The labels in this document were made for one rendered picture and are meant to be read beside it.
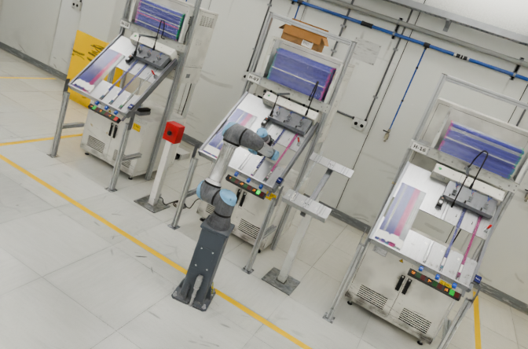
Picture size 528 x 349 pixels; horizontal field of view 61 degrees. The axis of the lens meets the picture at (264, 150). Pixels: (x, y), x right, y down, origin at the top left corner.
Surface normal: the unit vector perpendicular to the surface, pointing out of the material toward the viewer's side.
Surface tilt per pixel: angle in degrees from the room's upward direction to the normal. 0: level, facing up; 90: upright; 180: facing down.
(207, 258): 90
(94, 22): 90
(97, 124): 90
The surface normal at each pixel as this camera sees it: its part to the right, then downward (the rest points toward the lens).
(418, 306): -0.40, 0.13
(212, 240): -0.19, 0.22
